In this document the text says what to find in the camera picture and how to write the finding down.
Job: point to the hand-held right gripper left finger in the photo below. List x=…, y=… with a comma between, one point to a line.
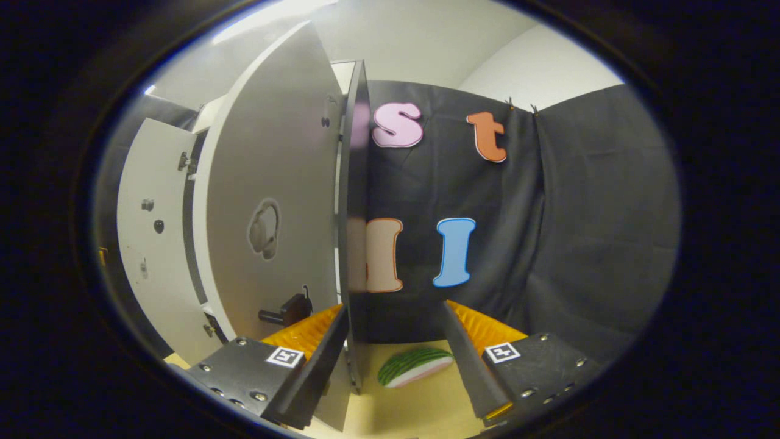
x=317, y=372

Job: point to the black backdrop cloth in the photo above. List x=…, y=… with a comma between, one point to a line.
x=579, y=213

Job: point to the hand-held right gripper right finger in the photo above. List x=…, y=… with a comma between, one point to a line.
x=469, y=360

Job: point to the toy watermelon slice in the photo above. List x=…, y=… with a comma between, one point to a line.
x=414, y=366

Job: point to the white and grey cabinet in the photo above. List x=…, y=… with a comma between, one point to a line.
x=354, y=183

